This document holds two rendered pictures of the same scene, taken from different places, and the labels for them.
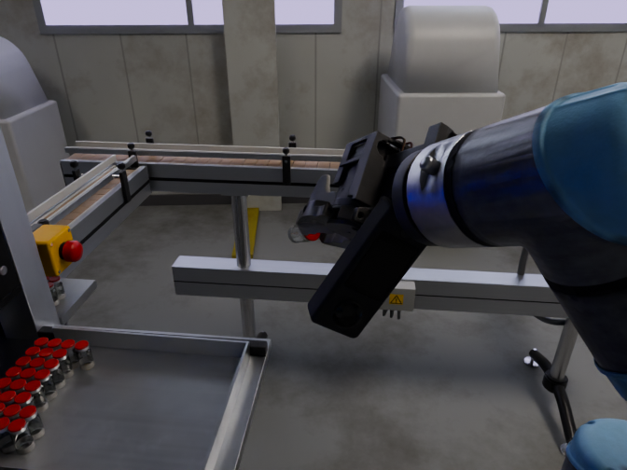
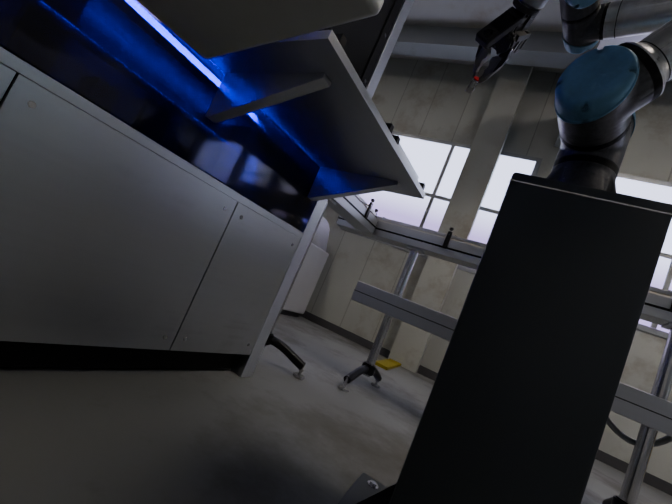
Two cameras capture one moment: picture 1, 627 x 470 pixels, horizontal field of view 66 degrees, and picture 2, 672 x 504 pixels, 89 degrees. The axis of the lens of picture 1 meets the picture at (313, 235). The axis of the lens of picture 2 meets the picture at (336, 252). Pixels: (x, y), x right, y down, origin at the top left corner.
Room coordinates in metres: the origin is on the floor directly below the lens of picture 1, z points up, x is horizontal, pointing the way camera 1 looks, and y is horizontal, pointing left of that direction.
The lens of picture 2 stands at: (-0.47, -0.27, 0.45)
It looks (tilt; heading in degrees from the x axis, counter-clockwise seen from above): 6 degrees up; 27
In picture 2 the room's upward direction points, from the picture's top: 23 degrees clockwise
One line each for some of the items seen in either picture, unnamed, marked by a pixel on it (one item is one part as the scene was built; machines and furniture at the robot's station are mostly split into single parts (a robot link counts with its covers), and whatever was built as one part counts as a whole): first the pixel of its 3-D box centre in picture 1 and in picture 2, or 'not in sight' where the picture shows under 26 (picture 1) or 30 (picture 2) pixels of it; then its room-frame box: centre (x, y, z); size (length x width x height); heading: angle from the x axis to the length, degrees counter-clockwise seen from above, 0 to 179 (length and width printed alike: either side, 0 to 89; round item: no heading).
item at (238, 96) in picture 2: not in sight; (262, 100); (0.10, 0.36, 0.79); 0.34 x 0.03 x 0.13; 84
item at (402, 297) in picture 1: (396, 295); not in sight; (1.35, -0.28, 0.50); 0.12 x 0.05 x 0.09; 84
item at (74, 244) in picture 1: (69, 251); not in sight; (0.78, 0.45, 0.99); 0.04 x 0.04 x 0.04; 84
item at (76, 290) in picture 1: (47, 299); not in sight; (0.80, 0.53, 0.87); 0.14 x 0.13 x 0.02; 84
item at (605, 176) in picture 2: not in sight; (577, 189); (0.33, -0.33, 0.84); 0.15 x 0.15 x 0.10
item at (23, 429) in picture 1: (21, 436); not in sight; (0.44, 0.38, 0.90); 0.02 x 0.02 x 0.05
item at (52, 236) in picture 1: (47, 249); not in sight; (0.78, 0.49, 0.99); 0.08 x 0.07 x 0.07; 84
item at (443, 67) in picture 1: (431, 126); not in sight; (2.89, -0.71, 0.66); 0.67 x 0.57 x 1.32; 1
